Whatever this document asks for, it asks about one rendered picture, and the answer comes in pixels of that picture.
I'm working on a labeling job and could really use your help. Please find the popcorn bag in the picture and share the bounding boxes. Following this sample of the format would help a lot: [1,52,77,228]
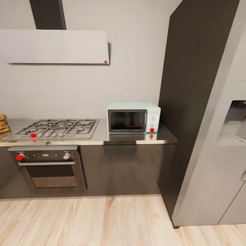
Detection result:
[0,114,10,133]

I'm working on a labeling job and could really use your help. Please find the microwave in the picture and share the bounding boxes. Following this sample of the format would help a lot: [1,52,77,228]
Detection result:
[106,101,161,133]

